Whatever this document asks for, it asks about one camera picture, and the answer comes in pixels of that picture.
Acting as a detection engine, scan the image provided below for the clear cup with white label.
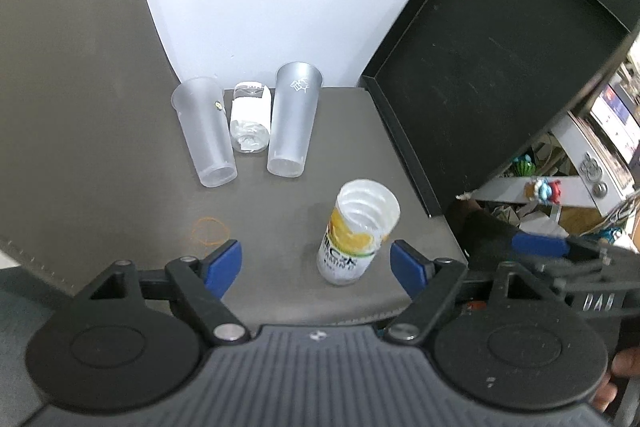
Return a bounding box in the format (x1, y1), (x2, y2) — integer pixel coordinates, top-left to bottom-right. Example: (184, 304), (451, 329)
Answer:
(229, 81), (273, 154)

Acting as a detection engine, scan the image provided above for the clear cup with yellow label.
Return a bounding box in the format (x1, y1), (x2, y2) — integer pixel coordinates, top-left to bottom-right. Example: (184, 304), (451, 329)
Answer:
(317, 179), (402, 287)

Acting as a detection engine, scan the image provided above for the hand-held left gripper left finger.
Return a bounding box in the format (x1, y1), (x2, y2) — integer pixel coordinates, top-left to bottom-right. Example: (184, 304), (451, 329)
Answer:
(74, 239), (252, 348)

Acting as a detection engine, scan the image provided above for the white cabinet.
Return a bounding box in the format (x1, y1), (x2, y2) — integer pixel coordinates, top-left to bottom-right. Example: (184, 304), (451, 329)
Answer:
(470, 109), (640, 220)

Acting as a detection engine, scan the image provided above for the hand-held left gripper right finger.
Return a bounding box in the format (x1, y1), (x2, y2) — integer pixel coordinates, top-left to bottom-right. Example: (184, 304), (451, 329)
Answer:
(384, 239), (572, 347)

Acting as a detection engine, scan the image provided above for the person's right hand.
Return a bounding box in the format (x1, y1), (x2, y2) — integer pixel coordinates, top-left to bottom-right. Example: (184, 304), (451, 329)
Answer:
(592, 347), (640, 414)

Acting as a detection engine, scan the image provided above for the orange rubber band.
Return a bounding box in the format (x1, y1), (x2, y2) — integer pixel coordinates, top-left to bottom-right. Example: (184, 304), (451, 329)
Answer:
(194, 218), (232, 247)

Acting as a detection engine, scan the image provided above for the blue and red toy figure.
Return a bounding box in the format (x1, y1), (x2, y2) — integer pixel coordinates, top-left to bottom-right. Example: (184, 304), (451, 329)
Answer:
(526, 179), (563, 205)

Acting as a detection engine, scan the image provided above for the black tray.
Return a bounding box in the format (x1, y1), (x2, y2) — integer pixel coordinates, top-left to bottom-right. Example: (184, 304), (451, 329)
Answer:
(357, 0), (636, 218)

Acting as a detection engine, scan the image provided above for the frosted cup with white print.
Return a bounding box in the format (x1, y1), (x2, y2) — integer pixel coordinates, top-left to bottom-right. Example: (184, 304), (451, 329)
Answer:
(266, 62), (324, 179)

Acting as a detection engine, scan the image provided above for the grey desk mat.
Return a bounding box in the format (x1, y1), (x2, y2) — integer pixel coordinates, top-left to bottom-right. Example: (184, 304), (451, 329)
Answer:
(0, 0), (468, 325)

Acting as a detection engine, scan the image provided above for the plain frosted plastic cup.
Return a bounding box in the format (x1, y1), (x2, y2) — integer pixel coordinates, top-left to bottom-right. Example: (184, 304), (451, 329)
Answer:
(171, 77), (238, 188)

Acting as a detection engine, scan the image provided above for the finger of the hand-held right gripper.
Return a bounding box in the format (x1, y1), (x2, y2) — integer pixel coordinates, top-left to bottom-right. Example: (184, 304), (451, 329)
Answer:
(511, 232), (613, 266)

